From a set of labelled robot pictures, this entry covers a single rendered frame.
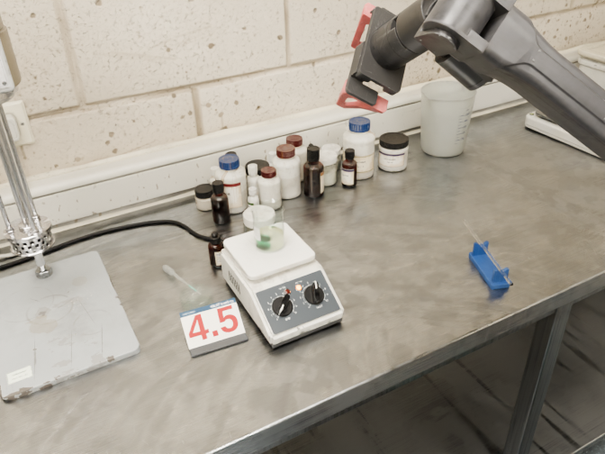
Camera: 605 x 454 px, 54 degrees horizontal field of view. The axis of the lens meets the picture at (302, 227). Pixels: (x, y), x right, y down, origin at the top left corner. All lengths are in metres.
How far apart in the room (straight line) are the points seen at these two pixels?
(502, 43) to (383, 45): 0.16
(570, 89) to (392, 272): 0.49
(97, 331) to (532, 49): 0.73
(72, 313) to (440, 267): 0.64
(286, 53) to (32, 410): 0.87
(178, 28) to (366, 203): 0.52
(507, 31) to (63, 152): 0.88
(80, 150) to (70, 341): 0.43
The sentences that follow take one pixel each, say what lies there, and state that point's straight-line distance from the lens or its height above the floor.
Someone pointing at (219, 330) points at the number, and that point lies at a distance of 0.94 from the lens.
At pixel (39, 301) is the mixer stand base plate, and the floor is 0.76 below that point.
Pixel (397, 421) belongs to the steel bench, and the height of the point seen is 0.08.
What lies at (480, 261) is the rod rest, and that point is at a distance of 1.10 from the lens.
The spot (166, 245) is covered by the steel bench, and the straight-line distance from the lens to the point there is 1.17.
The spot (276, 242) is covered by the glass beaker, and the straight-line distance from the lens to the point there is 0.95.
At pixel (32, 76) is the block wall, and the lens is 1.21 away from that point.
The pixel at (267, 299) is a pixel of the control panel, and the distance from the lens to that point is 0.92.
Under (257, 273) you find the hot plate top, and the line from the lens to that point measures 0.92.
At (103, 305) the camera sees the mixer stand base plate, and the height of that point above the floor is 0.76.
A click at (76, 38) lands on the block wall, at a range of 1.20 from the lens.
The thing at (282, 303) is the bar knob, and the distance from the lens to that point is 0.90.
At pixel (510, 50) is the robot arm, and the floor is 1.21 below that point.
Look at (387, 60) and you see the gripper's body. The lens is 0.79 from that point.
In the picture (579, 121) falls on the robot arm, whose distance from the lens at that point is 0.72.
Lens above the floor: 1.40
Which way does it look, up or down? 33 degrees down
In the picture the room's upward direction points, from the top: 2 degrees counter-clockwise
